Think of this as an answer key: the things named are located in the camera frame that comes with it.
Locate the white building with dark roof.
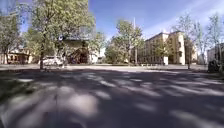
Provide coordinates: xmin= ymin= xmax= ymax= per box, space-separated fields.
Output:
xmin=61 ymin=37 xmax=107 ymax=65

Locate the yellow multi-storey building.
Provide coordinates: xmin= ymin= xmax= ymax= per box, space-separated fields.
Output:
xmin=137 ymin=30 xmax=198 ymax=66

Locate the thin-trunked tree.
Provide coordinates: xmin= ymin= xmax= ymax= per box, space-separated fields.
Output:
xmin=172 ymin=12 xmax=205 ymax=70
xmin=204 ymin=12 xmax=224 ymax=63

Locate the dark bush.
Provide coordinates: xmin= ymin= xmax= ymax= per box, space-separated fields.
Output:
xmin=207 ymin=59 xmax=224 ymax=73

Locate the white car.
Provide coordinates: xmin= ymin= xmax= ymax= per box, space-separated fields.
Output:
xmin=37 ymin=55 xmax=66 ymax=68

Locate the low beige building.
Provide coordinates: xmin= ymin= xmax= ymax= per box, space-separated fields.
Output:
xmin=0 ymin=49 xmax=35 ymax=65

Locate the large green leafy tree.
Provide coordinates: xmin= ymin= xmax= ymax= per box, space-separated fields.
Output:
xmin=23 ymin=0 xmax=98 ymax=71

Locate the pale pole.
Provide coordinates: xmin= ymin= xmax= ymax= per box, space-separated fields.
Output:
xmin=133 ymin=17 xmax=138 ymax=65

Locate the grey asphalt road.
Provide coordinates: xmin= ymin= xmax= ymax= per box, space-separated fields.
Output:
xmin=0 ymin=63 xmax=224 ymax=128

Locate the round green tree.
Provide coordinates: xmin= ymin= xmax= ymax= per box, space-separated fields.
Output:
xmin=105 ymin=19 xmax=145 ymax=65

